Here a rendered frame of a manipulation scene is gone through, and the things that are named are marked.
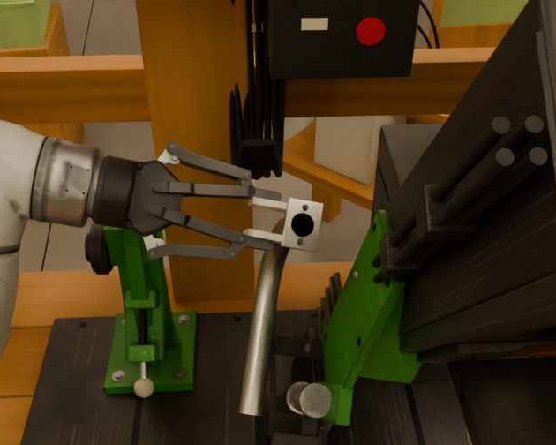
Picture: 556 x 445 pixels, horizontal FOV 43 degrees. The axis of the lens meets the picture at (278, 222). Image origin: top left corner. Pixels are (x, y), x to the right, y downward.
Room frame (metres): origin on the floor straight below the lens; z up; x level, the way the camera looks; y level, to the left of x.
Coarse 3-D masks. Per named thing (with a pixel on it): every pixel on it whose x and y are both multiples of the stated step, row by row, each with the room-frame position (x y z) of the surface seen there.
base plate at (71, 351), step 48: (96, 336) 0.76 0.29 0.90; (240, 336) 0.76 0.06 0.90; (48, 384) 0.67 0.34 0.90; (96, 384) 0.67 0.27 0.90; (240, 384) 0.67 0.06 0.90; (288, 384) 0.67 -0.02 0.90; (384, 384) 0.67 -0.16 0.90; (432, 384) 0.67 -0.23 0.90; (48, 432) 0.59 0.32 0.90; (96, 432) 0.59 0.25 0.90; (144, 432) 0.59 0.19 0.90; (192, 432) 0.59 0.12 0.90; (240, 432) 0.59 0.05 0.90; (336, 432) 0.59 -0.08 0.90; (384, 432) 0.59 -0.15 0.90; (432, 432) 0.59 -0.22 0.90
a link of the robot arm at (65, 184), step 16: (48, 144) 0.61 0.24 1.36; (64, 144) 0.62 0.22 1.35; (80, 144) 0.63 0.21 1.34; (48, 160) 0.59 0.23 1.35; (64, 160) 0.60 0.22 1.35; (80, 160) 0.60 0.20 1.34; (96, 160) 0.62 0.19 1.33; (48, 176) 0.58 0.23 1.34; (64, 176) 0.58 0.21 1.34; (80, 176) 0.59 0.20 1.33; (96, 176) 0.60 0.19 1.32; (48, 192) 0.57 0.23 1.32; (64, 192) 0.58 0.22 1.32; (80, 192) 0.58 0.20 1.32; (32, 208) 0.57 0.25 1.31; (48, 208) 0.57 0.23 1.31; (64, 208) 0.57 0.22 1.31; (80, 208) 0.57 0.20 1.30; (64, 224) 0.58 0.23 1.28; (80, 224) 0.58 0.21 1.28
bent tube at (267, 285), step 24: (288, 216) 0.61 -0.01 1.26; (312, 216) 0.62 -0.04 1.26; (288, 240) 0.59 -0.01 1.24; (312, 240) 0.60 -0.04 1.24; (264, 264) 0.67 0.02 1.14; (264, 288) 0.65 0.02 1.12; (264, 312) 0.63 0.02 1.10; (264, 336) 0.60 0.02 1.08; (264, 360) 0.58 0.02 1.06; (264, 384) 0.56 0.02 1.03; (240, 408) 0.54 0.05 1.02
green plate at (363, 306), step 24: (384, 216) 0.60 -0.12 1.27; (360, 264) 0.59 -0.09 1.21; (360, 288) 0.56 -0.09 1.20; (384, 288) 0.51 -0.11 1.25; (336, 312) 0.60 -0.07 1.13; (360, 312) 0.54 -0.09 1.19; (384, 312) 0.50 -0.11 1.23; (336, 336) 0.57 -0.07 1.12; (360, 336) 0.51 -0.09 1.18; (384, 336) 0.51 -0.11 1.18; (336, 360) 0.54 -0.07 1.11; (360, 360) 0.50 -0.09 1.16; (384, 360) 0.51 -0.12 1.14; (408, 360) 0.51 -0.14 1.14
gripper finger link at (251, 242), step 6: (246, 240) 0.60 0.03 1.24; (252, 240) 0.60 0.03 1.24; (258, 240) 0.60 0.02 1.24; (264, 240) 0.60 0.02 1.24; (270, 240) 0.60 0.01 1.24; (234, 246) 0.59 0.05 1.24; (240, 246) 0.59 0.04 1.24; (246, 246) 0.60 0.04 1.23; (252, 246) 0.60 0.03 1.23; (258, 246) 0.60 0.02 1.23; (264, 246) 0.60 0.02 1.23; (270, 246) 0.60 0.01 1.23
